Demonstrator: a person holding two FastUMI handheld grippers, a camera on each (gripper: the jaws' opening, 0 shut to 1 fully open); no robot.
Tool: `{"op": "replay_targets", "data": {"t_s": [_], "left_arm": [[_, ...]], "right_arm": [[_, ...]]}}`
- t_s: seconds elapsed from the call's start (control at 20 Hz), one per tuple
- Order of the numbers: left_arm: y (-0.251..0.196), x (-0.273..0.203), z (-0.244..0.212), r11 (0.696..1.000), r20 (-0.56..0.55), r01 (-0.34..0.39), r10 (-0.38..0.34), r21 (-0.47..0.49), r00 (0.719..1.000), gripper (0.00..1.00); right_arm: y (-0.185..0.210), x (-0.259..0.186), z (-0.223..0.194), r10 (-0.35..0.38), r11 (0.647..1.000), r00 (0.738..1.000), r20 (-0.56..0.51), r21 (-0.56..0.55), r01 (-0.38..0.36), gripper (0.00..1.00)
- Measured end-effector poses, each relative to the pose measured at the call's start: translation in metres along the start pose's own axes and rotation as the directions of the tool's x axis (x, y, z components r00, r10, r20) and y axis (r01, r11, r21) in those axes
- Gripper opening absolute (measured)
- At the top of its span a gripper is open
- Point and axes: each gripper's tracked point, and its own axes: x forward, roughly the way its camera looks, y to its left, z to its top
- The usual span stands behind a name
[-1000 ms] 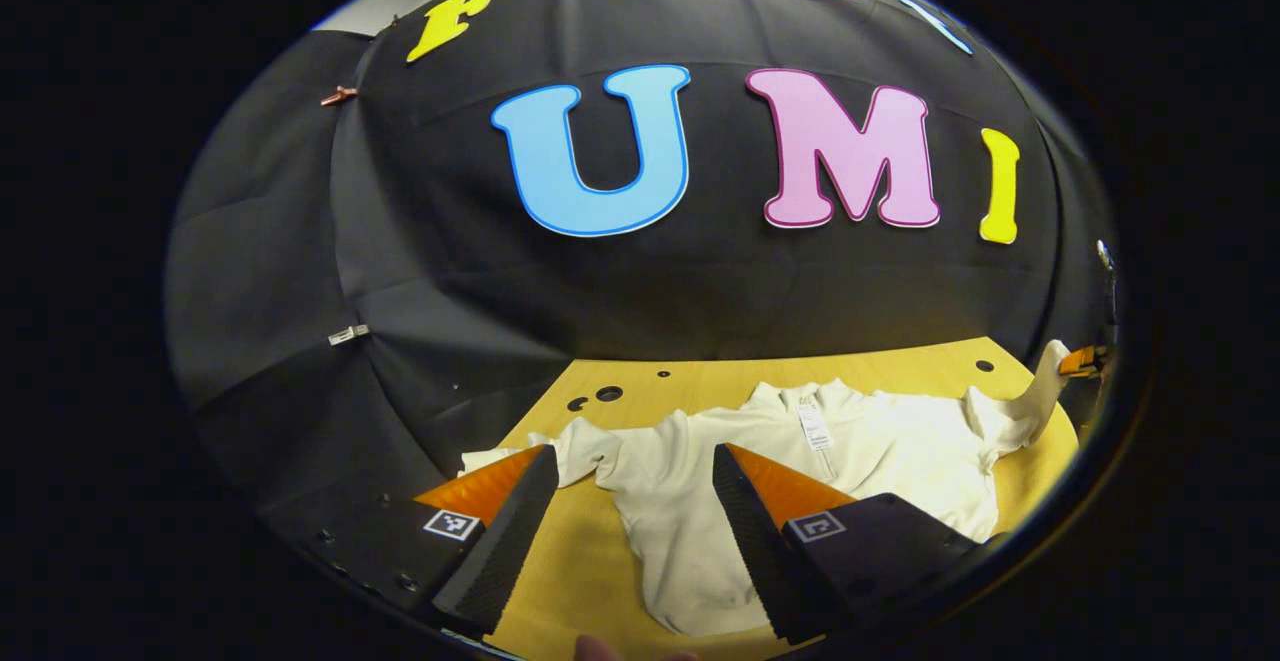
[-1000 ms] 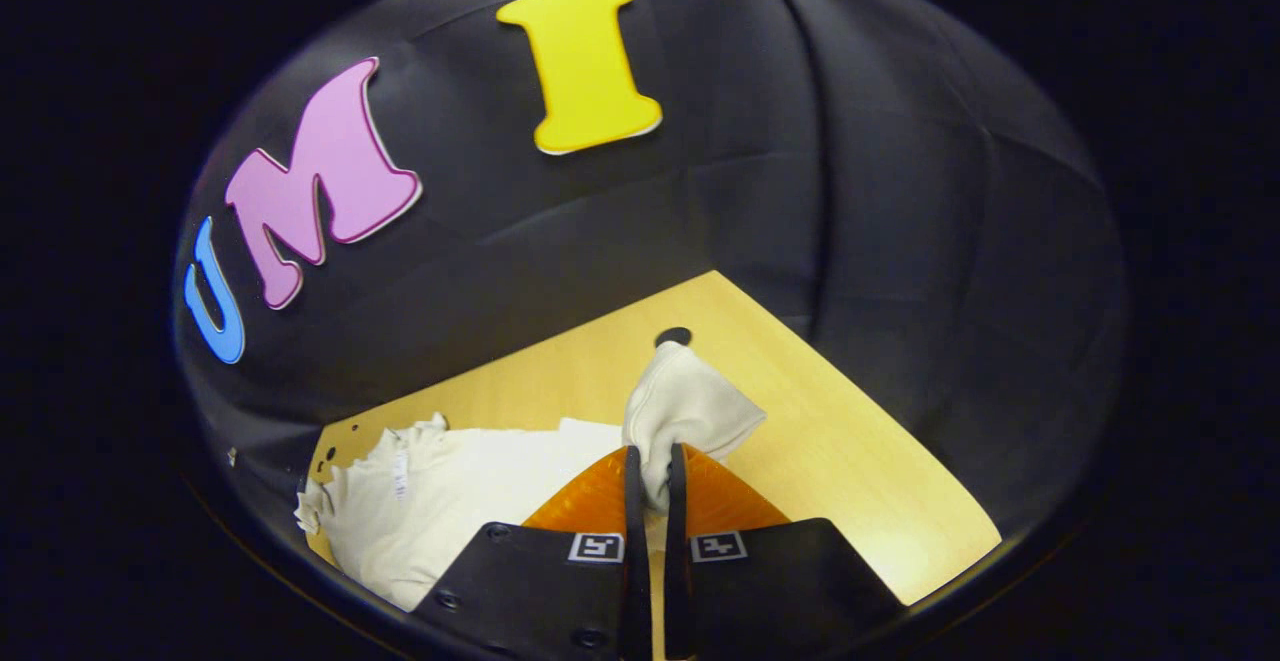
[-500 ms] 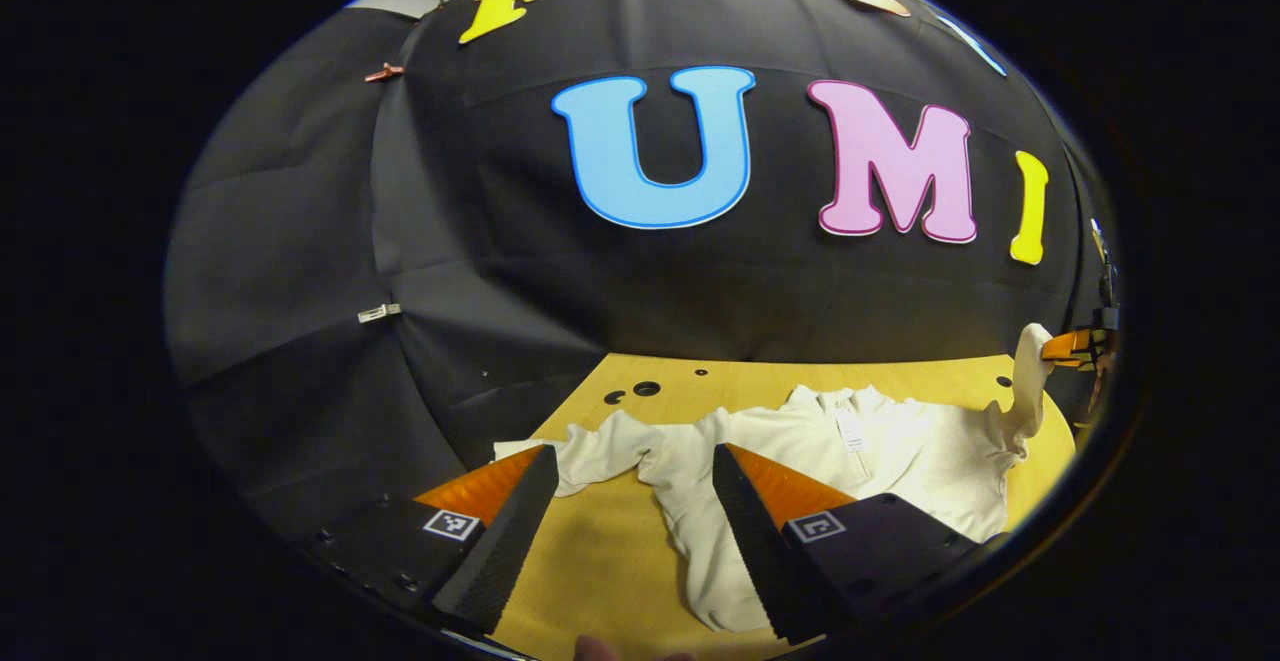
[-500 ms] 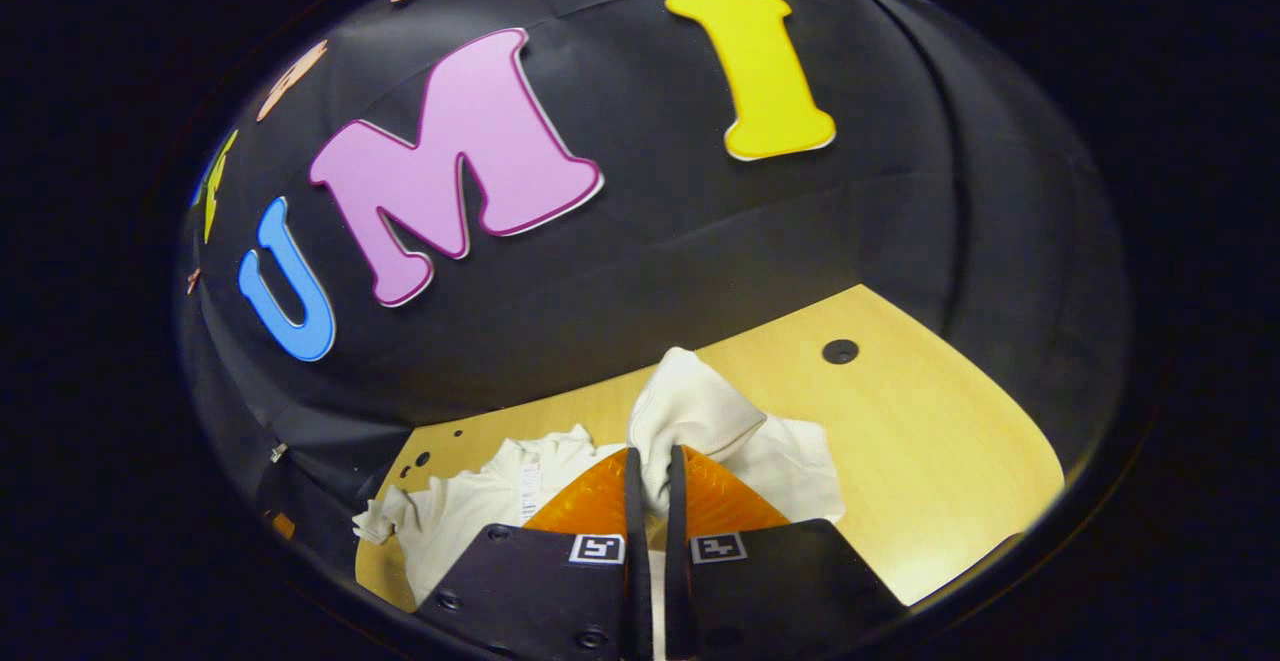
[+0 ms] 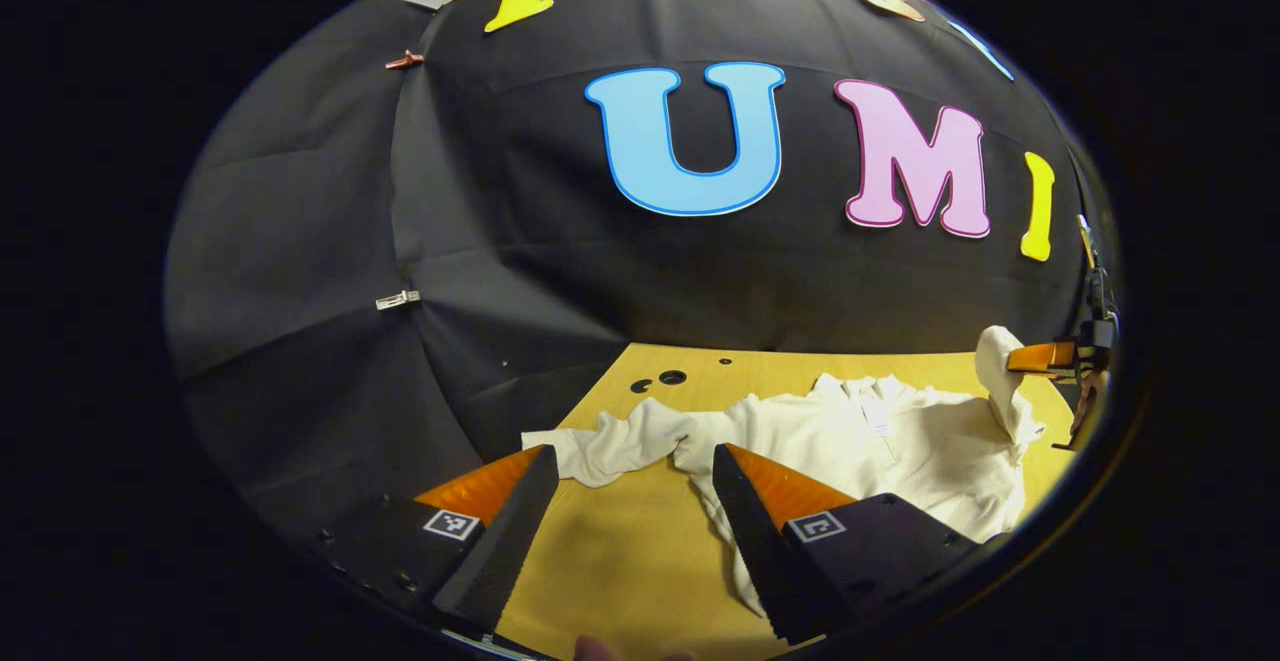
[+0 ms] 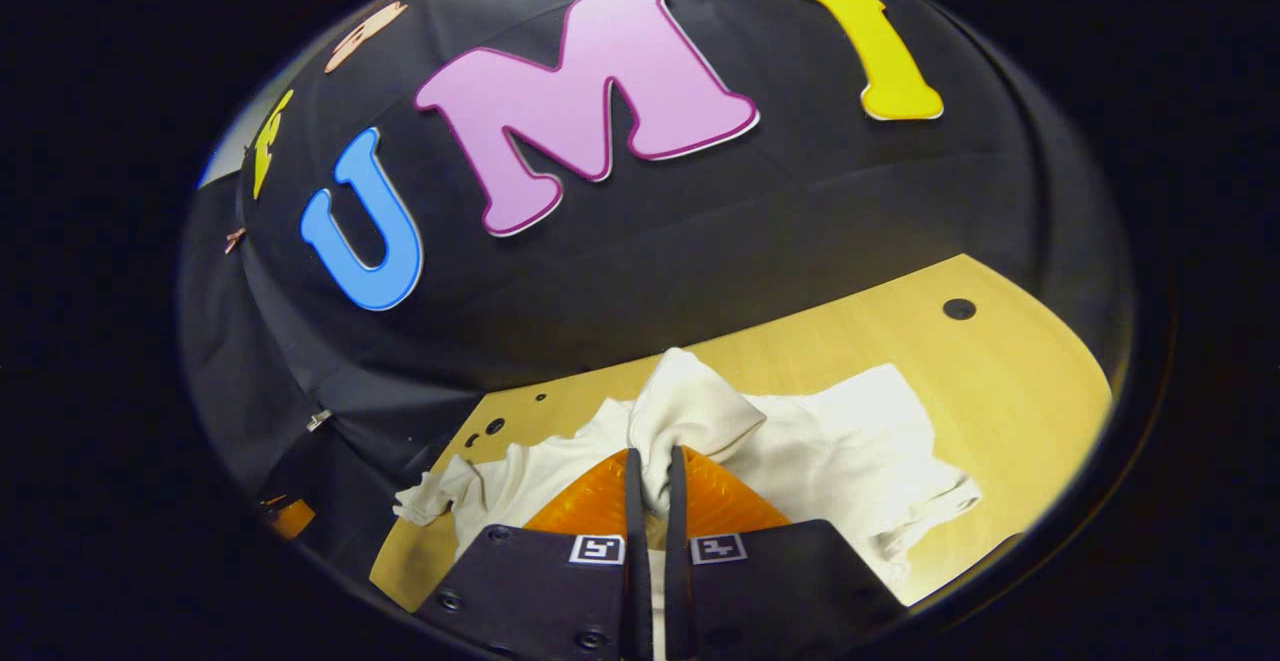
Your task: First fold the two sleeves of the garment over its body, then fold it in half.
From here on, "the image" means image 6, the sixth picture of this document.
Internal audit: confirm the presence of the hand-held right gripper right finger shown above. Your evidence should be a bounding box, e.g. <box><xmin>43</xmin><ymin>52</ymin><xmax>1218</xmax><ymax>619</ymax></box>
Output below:
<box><xmin>665</xmin><ymin>445</ymin><xmax>906</xmax><ymax>661</ymax></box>

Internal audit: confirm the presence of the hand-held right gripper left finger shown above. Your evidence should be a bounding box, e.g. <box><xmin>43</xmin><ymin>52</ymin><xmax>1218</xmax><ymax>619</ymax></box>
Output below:
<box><xmin>415</xmin><ymin>447</ymin><xmax>656</xmax><ymax>661</ymax></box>

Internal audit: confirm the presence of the white garment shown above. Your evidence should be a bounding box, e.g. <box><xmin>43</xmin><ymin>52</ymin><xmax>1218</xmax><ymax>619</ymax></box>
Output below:
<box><xmin>393</xmin><ymin>347</ymin><xmax>983</xmax><ymax>661</ymax></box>

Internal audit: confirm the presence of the black backdrop cloth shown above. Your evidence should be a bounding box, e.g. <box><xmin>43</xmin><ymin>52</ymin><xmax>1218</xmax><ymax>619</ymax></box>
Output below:
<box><xmin>180</xmin><ymin>0</ymin><xmax>1136</xmax><ymax>582</ymax></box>

